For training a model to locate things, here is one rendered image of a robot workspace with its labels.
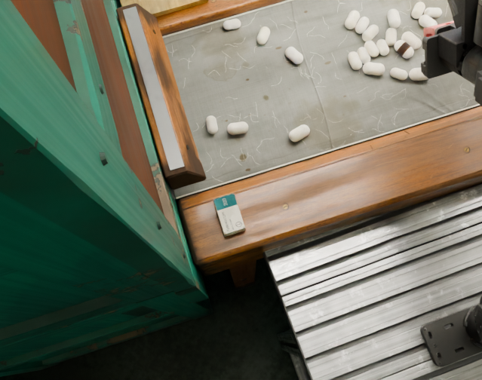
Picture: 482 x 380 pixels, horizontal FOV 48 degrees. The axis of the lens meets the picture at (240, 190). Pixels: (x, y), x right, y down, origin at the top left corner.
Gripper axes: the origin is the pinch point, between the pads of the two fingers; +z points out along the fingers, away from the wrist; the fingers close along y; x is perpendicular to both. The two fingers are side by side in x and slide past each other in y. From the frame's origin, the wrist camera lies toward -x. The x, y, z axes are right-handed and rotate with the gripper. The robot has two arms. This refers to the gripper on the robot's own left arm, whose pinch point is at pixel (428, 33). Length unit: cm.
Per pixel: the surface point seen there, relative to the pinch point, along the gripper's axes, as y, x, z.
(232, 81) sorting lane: 32.4, 2.1, 8.6
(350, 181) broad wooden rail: 19.8, 15.9, -11.2
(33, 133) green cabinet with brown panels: 48, -29, -62
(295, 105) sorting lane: 23.4, 7.2, 2.8
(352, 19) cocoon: 8.7, -2.1, 10.3
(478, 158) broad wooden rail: -1.4, 17.8, -13.3
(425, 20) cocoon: -3.5, 0.8, 7.2
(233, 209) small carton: 39.4, 13.9, -11.8
